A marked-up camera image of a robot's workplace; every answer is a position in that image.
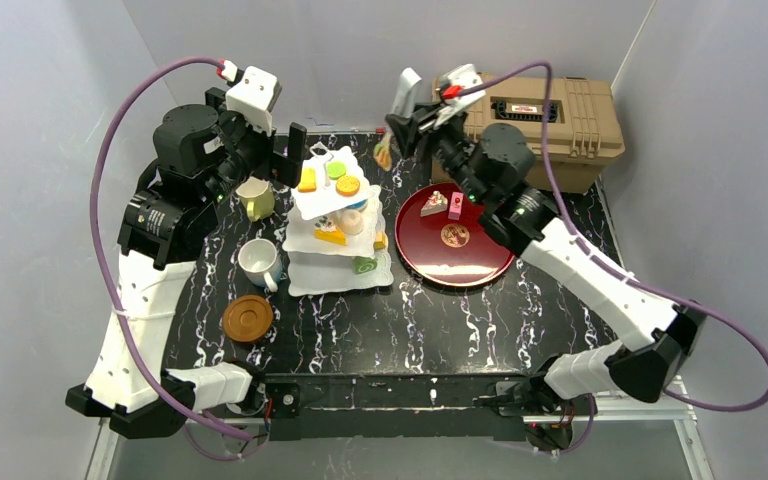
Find brown wooden coaster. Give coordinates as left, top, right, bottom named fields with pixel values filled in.
left=222, top=295, right=274, bottom=343

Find silver metal tongs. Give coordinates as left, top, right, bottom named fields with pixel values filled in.
left=381, top=67, right=422, bottom=142

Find brown round cookie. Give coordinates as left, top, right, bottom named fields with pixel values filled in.
left=440, top=223, right=471, bottom=248

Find yellow-green cup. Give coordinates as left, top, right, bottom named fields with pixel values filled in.
left=235, top=177, right=275, bottom=222

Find white three-tier cake stand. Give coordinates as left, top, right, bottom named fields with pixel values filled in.
left=282, top=142, right=394, bottom=297

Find orange rectangular biscuit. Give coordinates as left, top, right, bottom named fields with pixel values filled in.
left=297, top=167, right=317, bottom=193

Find yellow triangular cake slice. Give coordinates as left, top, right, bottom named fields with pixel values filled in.
left=373, top=139, right=392, bottom=171

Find green swirl roll cake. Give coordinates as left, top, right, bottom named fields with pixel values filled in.
left=352, top=256, right=378, bottom=275

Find red round tray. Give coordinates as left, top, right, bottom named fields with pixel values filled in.
left=393, top=183, right=514, bottom=288

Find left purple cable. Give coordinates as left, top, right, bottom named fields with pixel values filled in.
left=89, top=56, right=256, bottom=463

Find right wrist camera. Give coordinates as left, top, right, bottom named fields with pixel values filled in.
left=433, top=64, right=485, bottom=129

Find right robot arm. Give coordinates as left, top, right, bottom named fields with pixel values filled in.
left=385, top=114, right=706, bottom=408

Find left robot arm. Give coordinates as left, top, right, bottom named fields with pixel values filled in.
left=65, top=104, right=307, bottom=439

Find white mug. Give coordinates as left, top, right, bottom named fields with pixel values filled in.
left=237, top=238, right=283, bottom=292

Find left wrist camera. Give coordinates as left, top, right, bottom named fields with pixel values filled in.
left=217, top=59, right=282, bottom=136

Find green round cookie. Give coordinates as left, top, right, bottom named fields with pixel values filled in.
left=325, top=161, right=347, bottom=180

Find beige round macaron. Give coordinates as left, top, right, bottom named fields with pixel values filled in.
left=336, top=209, right=365, bottom=235

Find pink cake block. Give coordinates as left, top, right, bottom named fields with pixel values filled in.
left=448, top=191, right=463, bottom=221

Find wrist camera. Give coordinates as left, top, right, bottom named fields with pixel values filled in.
left=217, top=59, right=282, bottom=136
left=433, top=64, right=485, bottom=129

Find tan plastic toolbox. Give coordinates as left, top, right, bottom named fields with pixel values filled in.
left=464, top=77, right=625, bottom=194

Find triangular sandwich cake slice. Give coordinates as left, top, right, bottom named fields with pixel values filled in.
left=420, top=190, right=449, bottom=217

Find orange round cookie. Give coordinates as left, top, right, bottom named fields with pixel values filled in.
left=335, top=174, right=361, bottom=197

